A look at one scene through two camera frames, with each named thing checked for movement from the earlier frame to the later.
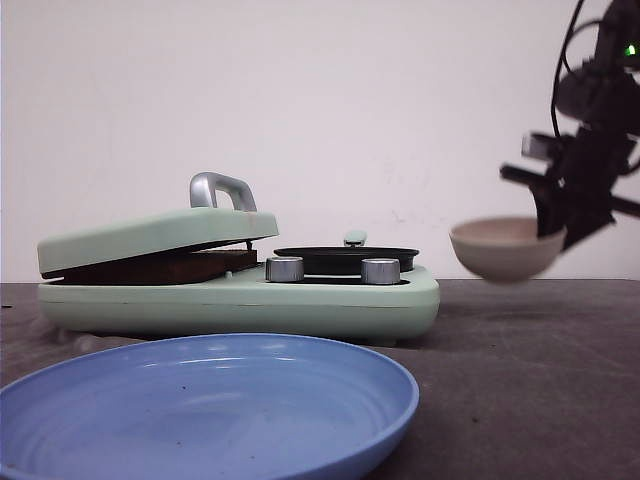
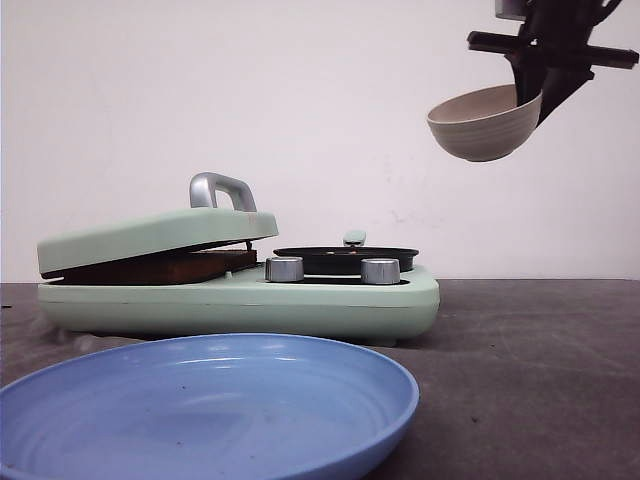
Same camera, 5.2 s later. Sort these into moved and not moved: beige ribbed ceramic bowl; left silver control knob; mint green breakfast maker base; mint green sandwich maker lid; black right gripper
Moved: black right gripper; beige ribbed ceramic bowl
Not moved: left silver control knob; mint green breakfast maker base; mint green sandwich maker lid
